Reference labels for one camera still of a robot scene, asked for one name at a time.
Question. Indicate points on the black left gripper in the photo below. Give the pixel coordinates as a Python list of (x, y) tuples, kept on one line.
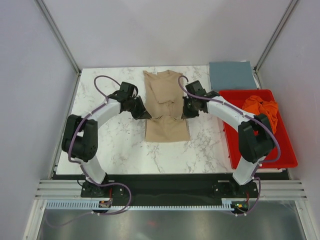
[(142, 113)]

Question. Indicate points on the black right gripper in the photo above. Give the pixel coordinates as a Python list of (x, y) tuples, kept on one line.
[(186, 113)]

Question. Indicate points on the beige t shirt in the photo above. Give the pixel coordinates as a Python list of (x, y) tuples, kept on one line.
[(164, 102)]

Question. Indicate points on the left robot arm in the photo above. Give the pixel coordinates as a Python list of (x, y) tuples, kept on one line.
[(80, 137)]

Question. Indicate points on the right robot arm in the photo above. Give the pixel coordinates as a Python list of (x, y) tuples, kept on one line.
[(256, 139)]

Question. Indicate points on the folded blue-grey t shirt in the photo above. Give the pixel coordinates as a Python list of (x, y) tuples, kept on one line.
[(231, 75)]

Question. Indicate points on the orange t shirt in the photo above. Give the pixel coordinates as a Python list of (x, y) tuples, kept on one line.
[(256, 105)]

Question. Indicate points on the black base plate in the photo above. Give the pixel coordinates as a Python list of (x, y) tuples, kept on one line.
[(165, 189)]

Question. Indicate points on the white slotted cable duct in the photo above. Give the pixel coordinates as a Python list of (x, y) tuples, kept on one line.
[(225, 204)]

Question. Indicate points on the aluminium rail profile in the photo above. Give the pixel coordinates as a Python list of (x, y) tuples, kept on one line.
[(270, 190)]

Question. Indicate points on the left aluminium frame post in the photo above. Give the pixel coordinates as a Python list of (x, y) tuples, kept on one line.
[(58, 35)]

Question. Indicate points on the aluminium frame post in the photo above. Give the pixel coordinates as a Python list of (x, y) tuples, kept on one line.
[(58, 35), (276, 33)]

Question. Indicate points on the right aluminium frame post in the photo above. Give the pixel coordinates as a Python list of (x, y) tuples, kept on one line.
[(276, 33)]

